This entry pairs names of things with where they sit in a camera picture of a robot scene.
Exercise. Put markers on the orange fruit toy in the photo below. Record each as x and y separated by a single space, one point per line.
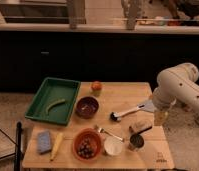
96 86

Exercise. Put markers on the green bean pod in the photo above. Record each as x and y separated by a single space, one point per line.
57 102

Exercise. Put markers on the grey spatula blade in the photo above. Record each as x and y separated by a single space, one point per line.
148 106

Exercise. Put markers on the metal measuring cup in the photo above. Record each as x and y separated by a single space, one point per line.
136 141

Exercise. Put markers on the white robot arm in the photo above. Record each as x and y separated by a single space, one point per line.
176 84

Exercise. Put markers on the green plastic tray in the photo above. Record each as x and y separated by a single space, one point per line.
53 89

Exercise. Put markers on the white cup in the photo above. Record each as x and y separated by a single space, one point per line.
112 146

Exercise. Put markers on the wooden table board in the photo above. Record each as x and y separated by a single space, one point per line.
114 97

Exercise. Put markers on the yellow corn toy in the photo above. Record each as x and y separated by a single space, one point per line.
56 145

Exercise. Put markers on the orange bowl with grapes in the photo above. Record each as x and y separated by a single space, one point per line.
87 145

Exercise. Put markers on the black chair frame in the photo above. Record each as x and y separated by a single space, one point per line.
18 153

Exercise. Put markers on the purple bowl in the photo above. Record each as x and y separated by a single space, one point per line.
87 107

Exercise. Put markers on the blue sponge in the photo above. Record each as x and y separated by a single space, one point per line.
44 144

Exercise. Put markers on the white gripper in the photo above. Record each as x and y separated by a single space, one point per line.
161 112

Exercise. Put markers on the tan bread piece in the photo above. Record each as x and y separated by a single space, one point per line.
140 126

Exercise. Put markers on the metal fork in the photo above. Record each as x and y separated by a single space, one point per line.
102 130

